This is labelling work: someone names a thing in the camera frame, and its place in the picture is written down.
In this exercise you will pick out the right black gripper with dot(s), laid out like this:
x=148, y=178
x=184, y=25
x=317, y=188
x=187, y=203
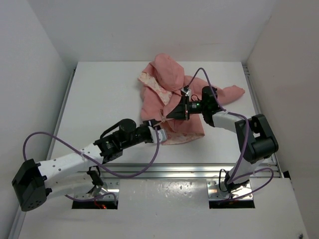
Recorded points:
x=179, y=113

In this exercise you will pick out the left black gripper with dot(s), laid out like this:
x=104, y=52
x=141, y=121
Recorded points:
x=147, y=128

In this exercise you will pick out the pink hooded zip jacket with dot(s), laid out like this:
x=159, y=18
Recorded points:
x=162, y=81

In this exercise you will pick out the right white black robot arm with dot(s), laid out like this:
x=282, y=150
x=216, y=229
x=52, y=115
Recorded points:
x=255, y=137

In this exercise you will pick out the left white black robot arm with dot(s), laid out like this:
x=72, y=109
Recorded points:
x=35, y=182

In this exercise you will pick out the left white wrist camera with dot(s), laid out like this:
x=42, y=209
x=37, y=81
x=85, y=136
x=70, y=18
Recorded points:
x=159, y=135

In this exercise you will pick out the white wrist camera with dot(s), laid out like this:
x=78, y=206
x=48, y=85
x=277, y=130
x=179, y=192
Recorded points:
x=185, y=91
x=159, y=135

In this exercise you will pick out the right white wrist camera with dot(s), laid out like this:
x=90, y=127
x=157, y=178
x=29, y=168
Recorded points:
x=185, y=91

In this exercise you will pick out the aluminium front rail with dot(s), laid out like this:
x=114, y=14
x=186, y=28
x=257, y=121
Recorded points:
x=171, y=171

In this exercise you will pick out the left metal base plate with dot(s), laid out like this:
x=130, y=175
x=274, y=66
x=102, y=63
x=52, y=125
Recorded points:
x=110, y=190

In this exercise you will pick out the metal base plate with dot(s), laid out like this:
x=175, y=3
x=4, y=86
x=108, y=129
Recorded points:
x=110, y=190
x=217, y=192

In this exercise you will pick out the right aluminium side rail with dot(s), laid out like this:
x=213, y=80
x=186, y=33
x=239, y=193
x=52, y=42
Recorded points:
x=273, y=159

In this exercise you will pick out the aluminium side rail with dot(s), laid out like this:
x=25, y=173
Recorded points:
x=273, y=159
x=20, y=215

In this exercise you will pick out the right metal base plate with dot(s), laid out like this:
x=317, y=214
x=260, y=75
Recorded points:
x=217, y=192

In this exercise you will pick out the left aluminium side rail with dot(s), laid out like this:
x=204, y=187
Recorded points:
x=20, y=215

